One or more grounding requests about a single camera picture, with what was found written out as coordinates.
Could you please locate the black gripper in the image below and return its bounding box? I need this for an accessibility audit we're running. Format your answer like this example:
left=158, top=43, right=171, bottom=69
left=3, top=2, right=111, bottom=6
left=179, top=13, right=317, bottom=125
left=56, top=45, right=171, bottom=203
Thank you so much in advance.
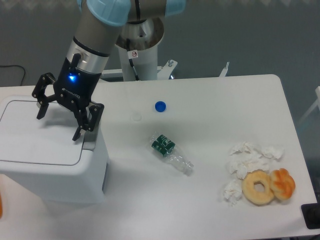
left=31, top=58, right=105, bottom=141

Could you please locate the white trash can lid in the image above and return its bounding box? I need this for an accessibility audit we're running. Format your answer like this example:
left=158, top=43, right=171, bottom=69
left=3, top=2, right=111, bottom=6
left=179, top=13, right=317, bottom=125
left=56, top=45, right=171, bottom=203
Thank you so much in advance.
left=0, top=100, right=83, bottom=166

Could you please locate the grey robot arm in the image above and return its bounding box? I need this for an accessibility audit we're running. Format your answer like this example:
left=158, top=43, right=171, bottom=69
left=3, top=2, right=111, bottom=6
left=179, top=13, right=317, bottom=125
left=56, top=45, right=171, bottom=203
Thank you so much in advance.
left=31, top=0, right=186, bottom=141

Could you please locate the white bottle cap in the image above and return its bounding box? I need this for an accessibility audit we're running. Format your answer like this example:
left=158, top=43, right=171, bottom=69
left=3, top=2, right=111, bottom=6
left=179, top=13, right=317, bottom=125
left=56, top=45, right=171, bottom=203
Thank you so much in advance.
left=131, top=111, right=143, bottom=122

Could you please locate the white trash can body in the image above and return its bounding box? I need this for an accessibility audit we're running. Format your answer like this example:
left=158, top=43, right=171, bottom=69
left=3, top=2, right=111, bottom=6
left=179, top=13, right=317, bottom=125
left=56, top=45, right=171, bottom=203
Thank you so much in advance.
left=0, top=94, right=111, bottom=207

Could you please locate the blue bottle cap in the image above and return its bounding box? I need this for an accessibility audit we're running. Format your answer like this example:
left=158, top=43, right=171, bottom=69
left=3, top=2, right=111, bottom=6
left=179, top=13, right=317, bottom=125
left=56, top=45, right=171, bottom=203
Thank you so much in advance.
left=154, top=101, right=167, bottom=113

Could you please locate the clear crushed plastic bottle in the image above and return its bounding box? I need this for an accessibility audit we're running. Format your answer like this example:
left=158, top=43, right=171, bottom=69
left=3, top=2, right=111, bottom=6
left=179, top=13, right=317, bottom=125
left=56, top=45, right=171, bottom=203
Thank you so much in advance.
left=147, top=131, right=194, bottom=176

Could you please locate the orange object at left edge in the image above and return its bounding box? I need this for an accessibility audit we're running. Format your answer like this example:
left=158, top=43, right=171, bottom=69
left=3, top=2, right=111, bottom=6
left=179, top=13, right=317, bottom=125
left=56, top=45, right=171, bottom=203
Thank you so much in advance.
left=0, top=194, right=3, bottom=219

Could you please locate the large crumpled white tissue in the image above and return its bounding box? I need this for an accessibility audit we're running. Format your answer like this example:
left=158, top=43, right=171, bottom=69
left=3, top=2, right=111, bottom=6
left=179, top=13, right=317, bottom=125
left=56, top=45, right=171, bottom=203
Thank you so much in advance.
left=226, top=141, right=285, bottom=180

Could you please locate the small crumpled white tissue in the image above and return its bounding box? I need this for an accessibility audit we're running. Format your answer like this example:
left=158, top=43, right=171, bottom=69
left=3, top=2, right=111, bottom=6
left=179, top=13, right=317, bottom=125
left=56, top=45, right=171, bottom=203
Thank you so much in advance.
left=221, top=179, right=243, bottom=207

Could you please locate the orange twisted bread roll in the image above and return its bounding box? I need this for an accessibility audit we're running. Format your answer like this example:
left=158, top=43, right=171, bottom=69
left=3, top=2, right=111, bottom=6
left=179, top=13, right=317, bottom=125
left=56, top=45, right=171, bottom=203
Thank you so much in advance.
left=269, top=168, right=296, bottom=201

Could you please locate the black device at table corner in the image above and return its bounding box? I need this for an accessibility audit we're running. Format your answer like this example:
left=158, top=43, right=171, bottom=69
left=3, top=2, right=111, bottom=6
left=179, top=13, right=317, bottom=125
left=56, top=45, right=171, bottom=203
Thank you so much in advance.
left=301, top=203, right=320, bottom=230

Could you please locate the black cable on floor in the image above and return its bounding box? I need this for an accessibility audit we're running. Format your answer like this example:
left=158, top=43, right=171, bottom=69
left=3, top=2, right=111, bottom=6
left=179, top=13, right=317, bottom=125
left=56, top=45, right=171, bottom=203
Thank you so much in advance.
left=0, top=64, right=27, bottom=86

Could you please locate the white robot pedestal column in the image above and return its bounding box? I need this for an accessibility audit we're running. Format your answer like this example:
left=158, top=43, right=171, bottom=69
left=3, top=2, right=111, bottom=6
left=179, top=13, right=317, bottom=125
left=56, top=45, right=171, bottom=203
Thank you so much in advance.
left=116, top=17, right=164, bottom=82

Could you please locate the white metal base frame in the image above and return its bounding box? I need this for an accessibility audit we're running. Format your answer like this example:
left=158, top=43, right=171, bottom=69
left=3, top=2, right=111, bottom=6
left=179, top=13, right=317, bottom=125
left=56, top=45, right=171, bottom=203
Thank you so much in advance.
left=100, top=59, right=230, bottom=82

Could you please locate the plain ring doughnut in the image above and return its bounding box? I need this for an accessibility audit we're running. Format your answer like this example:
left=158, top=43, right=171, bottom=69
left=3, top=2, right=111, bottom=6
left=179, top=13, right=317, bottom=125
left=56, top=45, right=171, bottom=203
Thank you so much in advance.
left=241, top=170, right=274, bottom=206

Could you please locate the white frame at right edge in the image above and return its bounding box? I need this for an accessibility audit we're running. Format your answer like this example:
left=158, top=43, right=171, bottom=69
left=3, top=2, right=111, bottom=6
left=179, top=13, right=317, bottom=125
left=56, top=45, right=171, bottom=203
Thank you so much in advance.
left=298, top=86, right=320, bottom=124

